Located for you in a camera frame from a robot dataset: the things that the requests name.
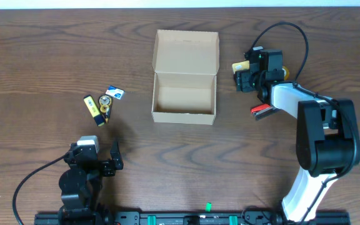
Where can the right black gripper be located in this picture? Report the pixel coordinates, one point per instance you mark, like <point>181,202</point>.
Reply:
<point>247,81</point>

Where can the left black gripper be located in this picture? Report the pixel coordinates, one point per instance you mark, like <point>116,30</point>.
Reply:
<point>102,167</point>

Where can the yellow sticky note pad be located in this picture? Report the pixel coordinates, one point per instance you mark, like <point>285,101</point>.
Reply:
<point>240,66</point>

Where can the yellow adhesive tape roll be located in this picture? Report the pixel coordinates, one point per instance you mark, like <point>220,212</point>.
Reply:
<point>286,72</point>

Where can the yellow blue highlighter marker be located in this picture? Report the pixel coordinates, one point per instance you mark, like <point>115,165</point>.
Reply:
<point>94,110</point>

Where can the red black stapler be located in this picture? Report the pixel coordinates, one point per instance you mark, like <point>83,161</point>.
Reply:
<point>261,111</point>

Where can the cardboard box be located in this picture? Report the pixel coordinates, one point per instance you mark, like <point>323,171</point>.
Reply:
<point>185,66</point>

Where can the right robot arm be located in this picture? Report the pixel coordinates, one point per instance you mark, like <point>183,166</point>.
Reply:
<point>327,136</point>

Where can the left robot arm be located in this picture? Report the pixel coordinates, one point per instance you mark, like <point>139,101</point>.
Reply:
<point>81,184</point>

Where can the black correction tape dispenser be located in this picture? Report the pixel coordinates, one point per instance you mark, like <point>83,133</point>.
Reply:
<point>105,103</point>

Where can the small green clip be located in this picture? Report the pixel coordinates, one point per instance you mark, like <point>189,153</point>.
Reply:
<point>208,207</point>

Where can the black mounting rail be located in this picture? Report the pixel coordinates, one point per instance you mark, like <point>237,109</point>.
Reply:
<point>254,216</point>

